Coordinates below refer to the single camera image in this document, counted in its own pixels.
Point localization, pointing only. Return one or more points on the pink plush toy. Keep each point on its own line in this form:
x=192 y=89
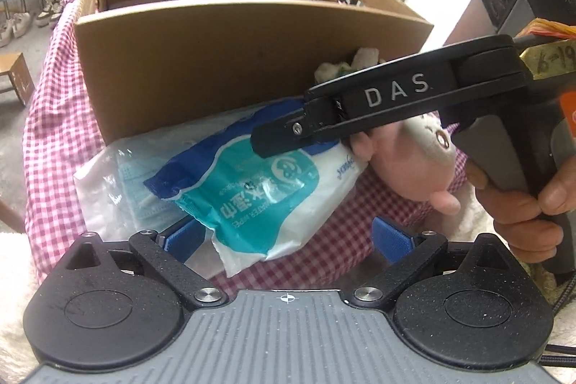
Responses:
x=405 y=172

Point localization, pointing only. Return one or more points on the small wooden stool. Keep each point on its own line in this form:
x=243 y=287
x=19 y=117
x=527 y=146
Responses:
x=15 y=73

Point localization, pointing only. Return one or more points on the wet wipes pack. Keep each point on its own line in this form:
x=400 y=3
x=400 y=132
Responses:
x=252 y=204

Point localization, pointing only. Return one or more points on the brown cardboard box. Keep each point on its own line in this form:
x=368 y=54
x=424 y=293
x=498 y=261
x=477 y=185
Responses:
x=202 y=51

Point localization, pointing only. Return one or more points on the white fluffy cushion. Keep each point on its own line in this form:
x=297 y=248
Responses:
x=18 y=298

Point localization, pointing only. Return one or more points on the person's right hand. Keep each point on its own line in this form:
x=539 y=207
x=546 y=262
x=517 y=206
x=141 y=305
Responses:
x=517 y=222

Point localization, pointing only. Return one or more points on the pink checked tablecloth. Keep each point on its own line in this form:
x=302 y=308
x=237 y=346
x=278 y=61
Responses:
x=54 y=141

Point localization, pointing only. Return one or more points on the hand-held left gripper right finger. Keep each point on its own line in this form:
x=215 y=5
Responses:
x=391 y=238

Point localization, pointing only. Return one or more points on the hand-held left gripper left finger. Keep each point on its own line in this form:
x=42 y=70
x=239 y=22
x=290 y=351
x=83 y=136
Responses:
x=180 y=240

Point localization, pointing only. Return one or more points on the beige platform shoe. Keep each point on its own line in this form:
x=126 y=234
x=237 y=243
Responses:
x=6 y=33
x=22 y=24

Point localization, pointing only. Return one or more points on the clear bag of face masks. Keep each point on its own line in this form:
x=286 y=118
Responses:
x=117 y=181

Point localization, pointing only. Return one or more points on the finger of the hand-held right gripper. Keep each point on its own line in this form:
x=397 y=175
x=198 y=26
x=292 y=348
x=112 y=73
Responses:
x=351 y=105

